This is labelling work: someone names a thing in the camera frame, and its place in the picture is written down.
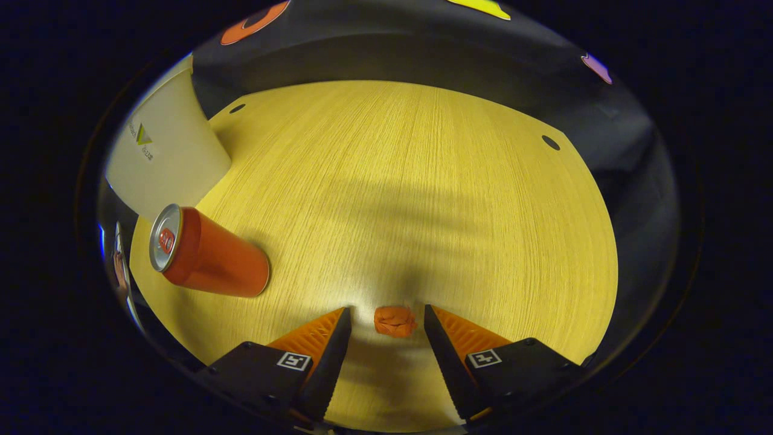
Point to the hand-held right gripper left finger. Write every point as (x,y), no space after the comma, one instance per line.
(329,362)

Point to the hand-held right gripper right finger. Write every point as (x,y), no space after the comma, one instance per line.
(447,362)

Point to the orange paper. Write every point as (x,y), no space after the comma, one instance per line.
(395,321)

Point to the red pop can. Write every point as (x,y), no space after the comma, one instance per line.
(217,257)

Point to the white desktop garbage bin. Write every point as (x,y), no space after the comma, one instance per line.
(175,163)

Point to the wooden desktop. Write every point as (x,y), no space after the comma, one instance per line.
(392,199)

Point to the black backdrop cloth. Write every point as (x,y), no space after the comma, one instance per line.
(392,54)

